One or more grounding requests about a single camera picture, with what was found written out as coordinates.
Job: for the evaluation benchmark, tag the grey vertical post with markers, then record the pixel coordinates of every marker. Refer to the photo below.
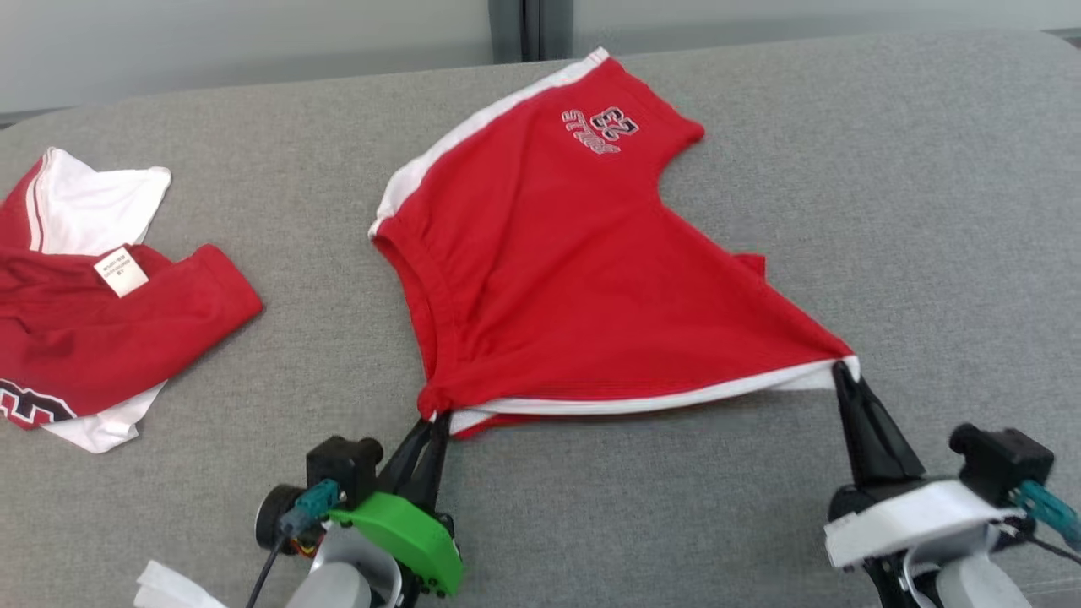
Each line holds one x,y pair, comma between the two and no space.
532,29

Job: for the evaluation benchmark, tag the white paper tag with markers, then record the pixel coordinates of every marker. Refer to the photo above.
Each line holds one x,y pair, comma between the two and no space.
173,589

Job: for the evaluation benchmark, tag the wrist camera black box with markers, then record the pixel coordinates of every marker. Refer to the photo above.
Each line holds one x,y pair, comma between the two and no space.
342,469
1005,460

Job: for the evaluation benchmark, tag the red white numbered jersey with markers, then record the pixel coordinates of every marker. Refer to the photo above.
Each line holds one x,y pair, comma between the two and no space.
93,338

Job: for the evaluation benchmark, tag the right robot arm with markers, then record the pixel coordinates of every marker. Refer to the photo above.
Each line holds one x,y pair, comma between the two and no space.
971,583

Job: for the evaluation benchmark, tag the red shorts white trim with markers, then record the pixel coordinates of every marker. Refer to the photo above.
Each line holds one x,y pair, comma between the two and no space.
574,253

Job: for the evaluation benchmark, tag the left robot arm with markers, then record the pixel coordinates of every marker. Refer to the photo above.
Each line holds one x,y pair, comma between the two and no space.
338,583

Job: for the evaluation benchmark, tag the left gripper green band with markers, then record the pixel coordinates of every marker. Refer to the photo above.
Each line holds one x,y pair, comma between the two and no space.
405,536

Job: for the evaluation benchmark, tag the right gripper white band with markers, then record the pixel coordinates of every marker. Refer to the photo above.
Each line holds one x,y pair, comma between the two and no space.
912,515

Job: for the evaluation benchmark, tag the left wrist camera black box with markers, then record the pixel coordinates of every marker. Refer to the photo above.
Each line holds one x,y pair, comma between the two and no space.
342,469

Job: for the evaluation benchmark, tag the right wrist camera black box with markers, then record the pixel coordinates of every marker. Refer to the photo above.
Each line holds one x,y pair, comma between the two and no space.
1005,460

